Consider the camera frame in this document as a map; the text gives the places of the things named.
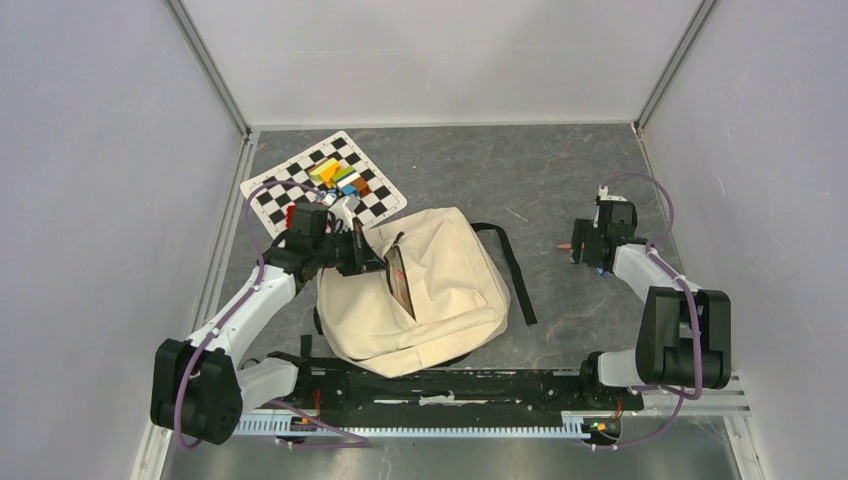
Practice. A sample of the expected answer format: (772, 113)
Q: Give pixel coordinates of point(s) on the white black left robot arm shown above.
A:
(198, 390)

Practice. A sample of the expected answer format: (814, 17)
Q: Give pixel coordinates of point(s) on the green yellow block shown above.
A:
(314, 173)

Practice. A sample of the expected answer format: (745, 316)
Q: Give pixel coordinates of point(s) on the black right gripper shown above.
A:
(584, 230)

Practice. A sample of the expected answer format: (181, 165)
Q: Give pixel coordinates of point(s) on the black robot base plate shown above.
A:
(347, 396)

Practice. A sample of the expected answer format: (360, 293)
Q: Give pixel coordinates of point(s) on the beige canvas backpack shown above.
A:
(445, 289)

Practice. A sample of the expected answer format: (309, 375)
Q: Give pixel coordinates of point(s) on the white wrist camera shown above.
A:
(609, 195)
(341, 210)

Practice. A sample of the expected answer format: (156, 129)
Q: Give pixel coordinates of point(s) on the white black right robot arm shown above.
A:
(684, 343)

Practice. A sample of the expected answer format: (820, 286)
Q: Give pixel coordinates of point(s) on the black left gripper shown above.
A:
(363, 259)

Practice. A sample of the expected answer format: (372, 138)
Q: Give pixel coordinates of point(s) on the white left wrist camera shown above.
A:
(341, 210)

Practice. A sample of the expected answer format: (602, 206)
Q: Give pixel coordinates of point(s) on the red plastic block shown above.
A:
(289, 215)

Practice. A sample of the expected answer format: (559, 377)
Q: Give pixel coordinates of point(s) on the orange block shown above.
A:
(331, 173)

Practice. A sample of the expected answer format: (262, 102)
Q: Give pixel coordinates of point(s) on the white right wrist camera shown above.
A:
(609, 195)

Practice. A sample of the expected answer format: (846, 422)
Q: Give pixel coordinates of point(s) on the brown block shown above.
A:
(361, 186)

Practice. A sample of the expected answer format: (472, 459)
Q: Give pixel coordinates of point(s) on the black white chessboard mat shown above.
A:
(272, 191)

